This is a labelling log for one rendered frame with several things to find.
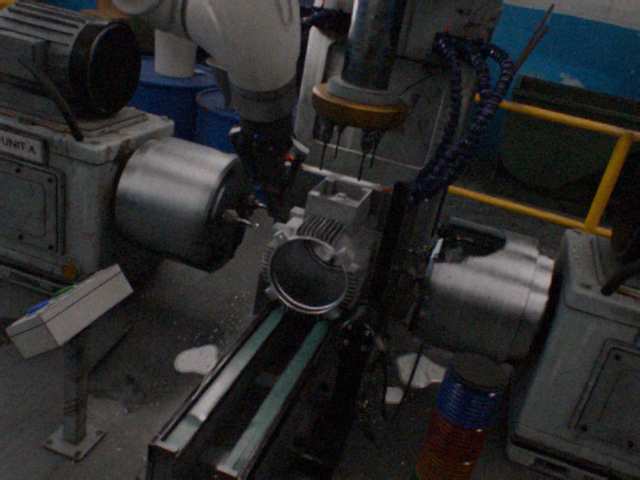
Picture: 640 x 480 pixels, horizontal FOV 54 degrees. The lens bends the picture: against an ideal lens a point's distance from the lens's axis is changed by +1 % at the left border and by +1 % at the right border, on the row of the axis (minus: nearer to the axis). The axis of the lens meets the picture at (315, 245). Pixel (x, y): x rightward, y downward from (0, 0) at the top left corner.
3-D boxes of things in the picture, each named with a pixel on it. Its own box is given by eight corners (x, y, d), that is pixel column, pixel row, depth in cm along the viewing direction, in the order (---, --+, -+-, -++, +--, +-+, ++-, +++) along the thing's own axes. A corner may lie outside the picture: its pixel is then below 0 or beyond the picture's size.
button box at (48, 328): (102, 304, 99) (85, 275, 98) (135, 291, 96) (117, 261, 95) (23, 361, 84) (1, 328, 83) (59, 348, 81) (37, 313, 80)
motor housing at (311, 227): (290, 264, 140) (304, 186, 132) (370, 290, 136) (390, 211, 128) (253, 303, 123) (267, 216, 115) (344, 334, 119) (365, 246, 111)
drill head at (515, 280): (386, 291, 138) (413, 186, 127) (578, 351, 129) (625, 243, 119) (358, 348, 116) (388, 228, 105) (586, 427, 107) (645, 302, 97)
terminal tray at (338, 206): (319, 207, 133) (325, 176, 130) (367, 221, 131) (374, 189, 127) (300, 226, 122) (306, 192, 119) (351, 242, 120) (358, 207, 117)
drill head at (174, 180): (125, 209, 152) (129, 108, 142) (263, 252, 145) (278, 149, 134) (54, 246, 130) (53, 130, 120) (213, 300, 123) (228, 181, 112)
